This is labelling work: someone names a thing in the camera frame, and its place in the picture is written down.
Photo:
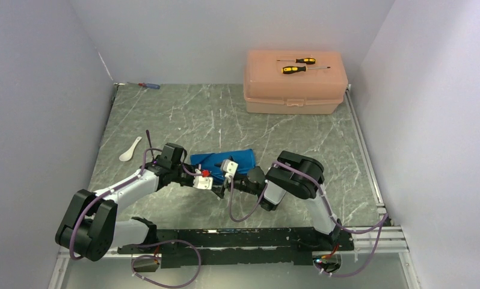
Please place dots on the blue red screwdriver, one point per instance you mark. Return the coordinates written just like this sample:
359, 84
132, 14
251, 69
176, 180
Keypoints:
149, 85

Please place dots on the yellow black screwdriver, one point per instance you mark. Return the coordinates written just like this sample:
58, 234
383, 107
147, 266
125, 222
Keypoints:
288, 70

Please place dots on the peach plastic toolbox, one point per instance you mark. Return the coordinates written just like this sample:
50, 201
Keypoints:
268, 91

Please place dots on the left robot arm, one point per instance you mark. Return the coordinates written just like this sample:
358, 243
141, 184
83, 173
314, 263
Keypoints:
90, 227

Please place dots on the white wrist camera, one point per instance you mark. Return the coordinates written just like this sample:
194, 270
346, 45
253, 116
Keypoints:
229, 168
203, 180

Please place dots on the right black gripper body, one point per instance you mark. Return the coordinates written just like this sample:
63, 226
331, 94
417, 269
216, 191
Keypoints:
240, 182

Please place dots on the small black-handled screwdriver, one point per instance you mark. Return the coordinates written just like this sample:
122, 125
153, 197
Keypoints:
306, 61

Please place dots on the purple fork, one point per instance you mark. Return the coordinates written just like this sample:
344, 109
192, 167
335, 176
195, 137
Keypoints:
151, 148

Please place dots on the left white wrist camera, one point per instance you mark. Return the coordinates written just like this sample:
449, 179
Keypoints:
203, 180

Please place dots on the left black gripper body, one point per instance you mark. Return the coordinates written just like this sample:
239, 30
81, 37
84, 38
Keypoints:
180, 176

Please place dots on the aluminium frame rail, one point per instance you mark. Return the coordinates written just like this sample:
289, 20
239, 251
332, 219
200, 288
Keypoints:
379, 240

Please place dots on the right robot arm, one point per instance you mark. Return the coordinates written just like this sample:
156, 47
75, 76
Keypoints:
293, 174

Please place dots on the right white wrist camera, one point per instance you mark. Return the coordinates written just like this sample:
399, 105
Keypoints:
229, 168

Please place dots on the white plastic utensil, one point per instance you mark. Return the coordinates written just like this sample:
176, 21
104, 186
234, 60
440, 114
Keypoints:
128, 154

